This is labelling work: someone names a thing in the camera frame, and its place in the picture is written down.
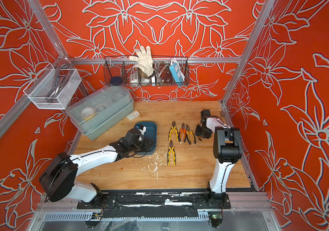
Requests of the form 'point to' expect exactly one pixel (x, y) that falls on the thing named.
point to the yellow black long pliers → (171, 148)
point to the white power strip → (134, 79)
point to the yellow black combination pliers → (173, 126)
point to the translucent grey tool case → (95, 112)
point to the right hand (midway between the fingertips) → (198, 133)
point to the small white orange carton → (133, 115)
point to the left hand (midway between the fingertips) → (153, 142)
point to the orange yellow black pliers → (187, 132)
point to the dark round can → (116, 81)
